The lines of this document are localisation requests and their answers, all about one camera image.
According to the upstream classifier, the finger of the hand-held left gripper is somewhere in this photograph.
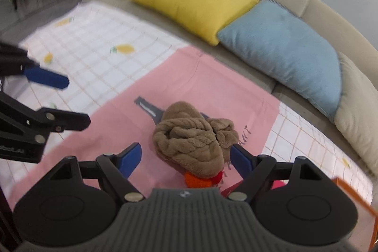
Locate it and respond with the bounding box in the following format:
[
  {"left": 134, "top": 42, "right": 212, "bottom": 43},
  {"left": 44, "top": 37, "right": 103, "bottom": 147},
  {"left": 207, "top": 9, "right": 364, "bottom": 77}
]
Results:
[
  {"left": 0, "top": 42, "right": 70, "bottom": 90},
  {"left": 0, "top": 90, "right": 91, "bottom": 144}
]

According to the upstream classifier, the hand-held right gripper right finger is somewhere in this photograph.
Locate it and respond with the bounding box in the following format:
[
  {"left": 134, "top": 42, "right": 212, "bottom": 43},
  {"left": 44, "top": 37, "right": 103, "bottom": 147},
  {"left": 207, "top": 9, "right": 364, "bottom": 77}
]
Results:
[{"left": 227, "top": 145, "right": 322, "bottom": 201}]

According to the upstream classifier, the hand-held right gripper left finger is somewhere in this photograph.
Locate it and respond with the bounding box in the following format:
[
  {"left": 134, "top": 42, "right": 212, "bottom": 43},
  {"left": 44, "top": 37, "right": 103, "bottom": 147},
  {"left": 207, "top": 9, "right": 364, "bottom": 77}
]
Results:
[{"left": 49, "top": 143, "right": 142, "bottom": 202}]

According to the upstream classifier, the brown plush towel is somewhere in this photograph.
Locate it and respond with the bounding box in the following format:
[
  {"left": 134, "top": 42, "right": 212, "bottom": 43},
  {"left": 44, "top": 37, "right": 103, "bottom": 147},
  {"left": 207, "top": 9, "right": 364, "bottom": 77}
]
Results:
[{"left": 152, "top": 101, "right": 239, "bottom": 179}]

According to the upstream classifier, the pink storage box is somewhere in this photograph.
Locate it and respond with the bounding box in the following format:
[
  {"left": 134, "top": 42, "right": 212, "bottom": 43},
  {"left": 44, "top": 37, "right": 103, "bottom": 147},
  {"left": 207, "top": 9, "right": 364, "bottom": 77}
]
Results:
[{"left": 221, "top": 179, "right": 285, "bottom": 198}]

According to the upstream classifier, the orange knit item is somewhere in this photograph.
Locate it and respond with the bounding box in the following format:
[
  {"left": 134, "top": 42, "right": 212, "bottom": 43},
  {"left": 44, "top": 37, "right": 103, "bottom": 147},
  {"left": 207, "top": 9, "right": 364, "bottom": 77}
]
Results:
[{"left": 183, "top": 170, "right": 224, "bottom": 189}]

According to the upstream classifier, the light blue pillow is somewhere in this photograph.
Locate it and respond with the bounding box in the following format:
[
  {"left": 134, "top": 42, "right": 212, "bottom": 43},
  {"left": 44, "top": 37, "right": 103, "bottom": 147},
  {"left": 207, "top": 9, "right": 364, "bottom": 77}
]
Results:
[{"left": 216, "top": 0, "right": 344, "bottom": 123}]

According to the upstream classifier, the beige pillow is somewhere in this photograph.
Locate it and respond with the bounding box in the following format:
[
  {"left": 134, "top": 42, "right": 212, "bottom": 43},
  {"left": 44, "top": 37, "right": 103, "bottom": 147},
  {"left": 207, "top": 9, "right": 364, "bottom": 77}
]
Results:
[{"left": 333, "top": 51, "right": 378, "bottom": 176}]

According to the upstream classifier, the orange storage bin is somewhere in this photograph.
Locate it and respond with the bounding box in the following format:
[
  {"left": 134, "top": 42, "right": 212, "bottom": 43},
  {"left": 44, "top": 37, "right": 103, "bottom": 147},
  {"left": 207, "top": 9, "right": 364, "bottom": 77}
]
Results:
[{"left": 331, "top": 177, "right": 378, "bottom": 243}]

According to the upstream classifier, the yellow pillow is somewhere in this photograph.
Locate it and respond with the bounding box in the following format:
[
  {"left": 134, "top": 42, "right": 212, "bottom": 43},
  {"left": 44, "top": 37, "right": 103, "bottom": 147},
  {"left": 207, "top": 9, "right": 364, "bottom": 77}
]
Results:
[{"left": 129, "top": 0, "right": 261, "bottom": 47}]

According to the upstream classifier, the beige sofa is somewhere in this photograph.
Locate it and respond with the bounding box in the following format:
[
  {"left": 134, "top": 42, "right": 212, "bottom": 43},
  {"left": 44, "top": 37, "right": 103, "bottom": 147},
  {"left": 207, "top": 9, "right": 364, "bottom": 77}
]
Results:
[{"left": 82, "top": 0, "right": 378, "bottom": 177}]

